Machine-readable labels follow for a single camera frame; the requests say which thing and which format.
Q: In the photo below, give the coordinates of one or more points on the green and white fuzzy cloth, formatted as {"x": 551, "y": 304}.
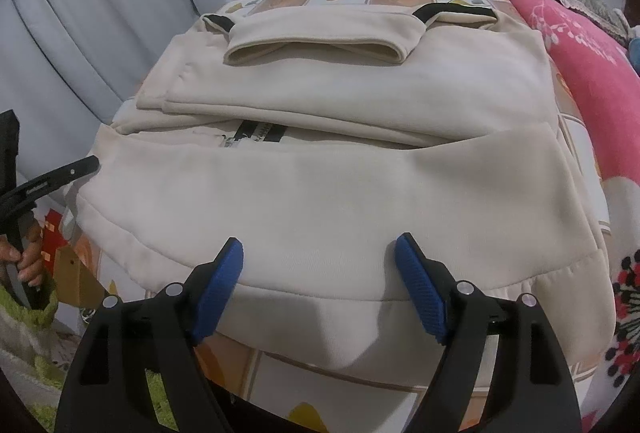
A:
{"x": 30, "y": 328}

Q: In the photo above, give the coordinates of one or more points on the brown wooden board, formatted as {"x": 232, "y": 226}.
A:
{"x": 75, "y": 278}

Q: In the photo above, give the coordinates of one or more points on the red patterned floor mat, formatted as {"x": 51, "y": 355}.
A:
{"x": 55, "y": 225}

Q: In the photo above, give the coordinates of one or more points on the person's left hand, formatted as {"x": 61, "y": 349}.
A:
{"x": 30, "y": 263}

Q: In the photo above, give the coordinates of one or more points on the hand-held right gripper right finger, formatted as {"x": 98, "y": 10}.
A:
{"x": 420, "y": 293}

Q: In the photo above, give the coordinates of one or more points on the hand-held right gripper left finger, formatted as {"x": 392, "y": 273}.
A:
{"x": 220, "y": 293}

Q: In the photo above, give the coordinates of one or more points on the pink floral blanket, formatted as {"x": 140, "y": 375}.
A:
{"x": 590, "y": 63}

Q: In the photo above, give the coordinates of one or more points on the white curtain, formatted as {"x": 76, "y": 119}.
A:
{"x": 100, "y": 13}

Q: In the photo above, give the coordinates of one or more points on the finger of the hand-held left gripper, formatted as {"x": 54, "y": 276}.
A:
{"x": 50, "y": 183}

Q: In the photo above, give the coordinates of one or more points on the cream zip-up jacket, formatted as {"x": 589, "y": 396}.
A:
{"x": 325, "y": 193}

